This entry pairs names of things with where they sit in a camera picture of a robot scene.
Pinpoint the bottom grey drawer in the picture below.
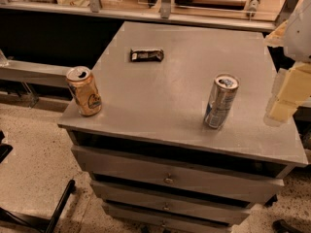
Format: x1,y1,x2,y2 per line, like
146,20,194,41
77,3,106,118
102,203,231,233

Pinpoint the silver blue redbull can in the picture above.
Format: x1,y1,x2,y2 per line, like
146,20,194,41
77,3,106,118
204,74,239,129

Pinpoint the middle grey drawer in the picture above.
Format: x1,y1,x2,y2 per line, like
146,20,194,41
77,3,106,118
90,181,250,224

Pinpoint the top grey drawer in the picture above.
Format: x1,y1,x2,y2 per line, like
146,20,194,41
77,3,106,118
72,146,284,203

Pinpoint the orange soda can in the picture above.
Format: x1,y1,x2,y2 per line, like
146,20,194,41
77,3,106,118
66,66,102,117

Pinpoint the black object on floor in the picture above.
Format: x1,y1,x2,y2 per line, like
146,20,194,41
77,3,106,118
272,219,302,233

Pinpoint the black rxbar chocolate bar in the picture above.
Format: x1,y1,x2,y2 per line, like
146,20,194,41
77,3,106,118
130,50,164,62

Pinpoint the black chair leg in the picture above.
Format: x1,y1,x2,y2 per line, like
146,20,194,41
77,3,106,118
0,179,77,233

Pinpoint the grey side bench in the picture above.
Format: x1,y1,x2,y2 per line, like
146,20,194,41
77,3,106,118
0,60,69,88

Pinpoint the grey metal shelf rail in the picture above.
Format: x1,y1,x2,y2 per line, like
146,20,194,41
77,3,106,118
0,0,311,34

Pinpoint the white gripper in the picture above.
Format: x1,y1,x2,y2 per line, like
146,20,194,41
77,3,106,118
264,0,311,122

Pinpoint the grey drawer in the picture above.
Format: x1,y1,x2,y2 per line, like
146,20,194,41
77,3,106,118
90,181,250,224
72,146,284,203
102,203,231,233

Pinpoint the grey drawer cabinet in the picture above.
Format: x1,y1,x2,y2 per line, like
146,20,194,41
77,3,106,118
57,20,309,233

